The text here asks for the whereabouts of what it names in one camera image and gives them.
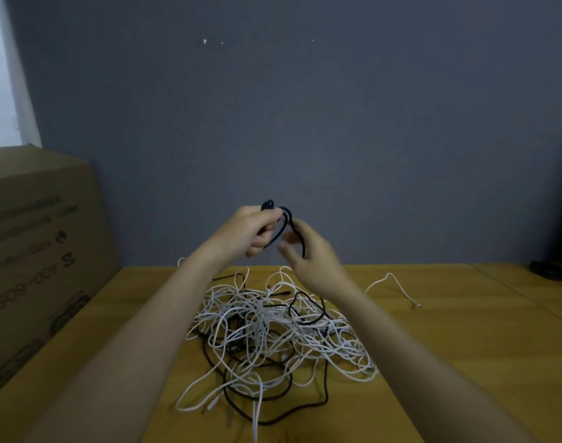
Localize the person's right hand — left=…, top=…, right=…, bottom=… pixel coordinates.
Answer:
left=277, top=217, right=358, bottom=301

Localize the person's left hand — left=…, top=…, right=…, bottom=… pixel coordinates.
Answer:
left=204, top=204, right=287, bottom=268

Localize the tangle of white cables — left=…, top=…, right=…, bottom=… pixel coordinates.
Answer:
left=174, top=257, right=422, bottom=443

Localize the person's left forearm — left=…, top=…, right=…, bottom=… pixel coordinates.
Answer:
left=23, top=252, right=229, bottom=443

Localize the person's right forearm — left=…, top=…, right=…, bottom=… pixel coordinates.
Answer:
left=334, top=281, right=540, bottom=443

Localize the plain brown cardboard box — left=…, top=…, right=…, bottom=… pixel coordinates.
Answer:
left=0, top=145, right=122, bottom=402

